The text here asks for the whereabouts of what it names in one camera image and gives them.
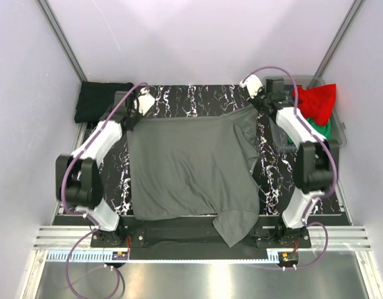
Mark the grey t shirt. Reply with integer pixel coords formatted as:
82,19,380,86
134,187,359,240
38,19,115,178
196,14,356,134
127,106,260,247

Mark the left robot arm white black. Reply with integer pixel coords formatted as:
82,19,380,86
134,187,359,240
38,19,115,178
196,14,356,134
55,86,155,247

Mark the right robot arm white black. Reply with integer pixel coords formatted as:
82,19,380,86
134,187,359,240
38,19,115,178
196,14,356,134
245,75,339,248

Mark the folded black t shirt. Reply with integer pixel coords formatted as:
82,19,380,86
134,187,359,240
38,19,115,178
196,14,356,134
74,82,134,123

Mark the clear plastic bin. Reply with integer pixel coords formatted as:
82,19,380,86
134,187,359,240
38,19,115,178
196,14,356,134
261,75,348,151

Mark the red t shirt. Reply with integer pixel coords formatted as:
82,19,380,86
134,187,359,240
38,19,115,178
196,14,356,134
297,84,336,126

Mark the black marble pattern mat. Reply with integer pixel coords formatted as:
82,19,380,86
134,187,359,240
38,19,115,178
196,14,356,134
85,85,296,216

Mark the green t shirt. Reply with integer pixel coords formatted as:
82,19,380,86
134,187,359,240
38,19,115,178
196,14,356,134
282,118,331,147

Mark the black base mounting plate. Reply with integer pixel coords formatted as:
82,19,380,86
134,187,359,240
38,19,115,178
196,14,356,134
91,226,311,261

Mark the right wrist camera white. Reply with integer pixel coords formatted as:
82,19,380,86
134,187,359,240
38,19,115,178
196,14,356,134
239,74,264,98

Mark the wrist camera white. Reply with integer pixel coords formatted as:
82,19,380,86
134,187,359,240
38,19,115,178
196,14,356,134
135,87,156,115
239,74,264,98

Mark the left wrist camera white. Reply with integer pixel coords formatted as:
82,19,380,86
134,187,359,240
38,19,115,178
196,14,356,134
135,87,156,115

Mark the right aluminium corner post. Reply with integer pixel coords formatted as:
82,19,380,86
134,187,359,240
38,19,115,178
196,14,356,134
308,0,366,88

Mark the aluminium corner post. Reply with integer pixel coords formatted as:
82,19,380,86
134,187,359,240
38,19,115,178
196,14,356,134
308,0,366,88
36,0,88,82

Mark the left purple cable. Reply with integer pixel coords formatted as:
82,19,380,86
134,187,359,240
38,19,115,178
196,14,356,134
59,82,150,295

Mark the left aluminium corner post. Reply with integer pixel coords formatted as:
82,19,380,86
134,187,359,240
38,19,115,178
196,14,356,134
36,0,88,82

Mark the aluminium frame rail front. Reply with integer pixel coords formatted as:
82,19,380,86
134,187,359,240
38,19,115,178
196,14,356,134
33,225,371,251

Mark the white slotted cable duct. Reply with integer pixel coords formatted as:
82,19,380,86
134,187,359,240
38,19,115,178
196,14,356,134
47,250,298,265

